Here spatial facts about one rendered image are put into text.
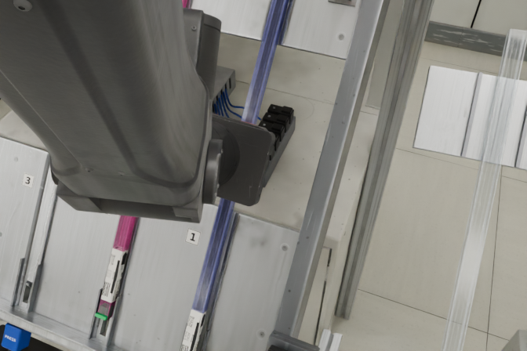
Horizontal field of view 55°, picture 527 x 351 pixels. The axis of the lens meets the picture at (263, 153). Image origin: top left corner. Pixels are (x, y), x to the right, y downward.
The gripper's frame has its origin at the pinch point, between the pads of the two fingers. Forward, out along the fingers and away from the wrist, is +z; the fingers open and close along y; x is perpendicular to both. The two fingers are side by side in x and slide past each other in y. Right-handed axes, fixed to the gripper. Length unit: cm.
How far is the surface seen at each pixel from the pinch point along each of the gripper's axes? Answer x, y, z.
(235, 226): 7.7, -1.3, 0.6
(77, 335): 25.4, 13.3, 0.0
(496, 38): -59, -42, 186
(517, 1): -73, -44, 176
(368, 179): 3.1, -11.5, 48.3
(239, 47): -17, 26, 62
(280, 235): 7.2, -6.1, 0.8
